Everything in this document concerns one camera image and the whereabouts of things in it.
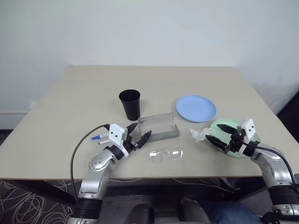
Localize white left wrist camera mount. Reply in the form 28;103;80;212
107;123;129;156

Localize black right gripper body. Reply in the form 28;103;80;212
225;129;246;154

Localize person's blue jeans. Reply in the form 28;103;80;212
200;200;262;224

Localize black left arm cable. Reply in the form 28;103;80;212
71;124;110;203

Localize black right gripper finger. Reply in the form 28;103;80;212
216;124;238;136
205;134;229;154

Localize green round plate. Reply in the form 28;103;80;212
209;118;262;159

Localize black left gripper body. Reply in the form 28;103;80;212
123;130;142;154

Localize grey rounded shape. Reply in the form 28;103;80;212
179;196;211;224

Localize black furniture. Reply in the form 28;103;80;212
277;90;299;173

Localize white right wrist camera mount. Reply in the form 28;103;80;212
236;118;256;154

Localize thin white wire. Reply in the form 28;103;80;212
109;177;234;187

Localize white tissue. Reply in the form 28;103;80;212
189;127;212;142

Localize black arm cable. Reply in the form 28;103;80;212
71;124;110;203
245;143;296;187

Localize dark rounded shape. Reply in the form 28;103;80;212
121;202;156;224

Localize white marker with blue cap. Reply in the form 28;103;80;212
91;133;110;141

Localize black plastic cup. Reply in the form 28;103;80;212
118;89;141;121

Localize blue round plate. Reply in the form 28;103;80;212
175;94;217;124

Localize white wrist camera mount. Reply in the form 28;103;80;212
236;118;256;154
107;123;129;156

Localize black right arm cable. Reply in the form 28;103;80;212
245;143;296;187

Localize clear frame glasses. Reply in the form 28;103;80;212
147;146;185;164

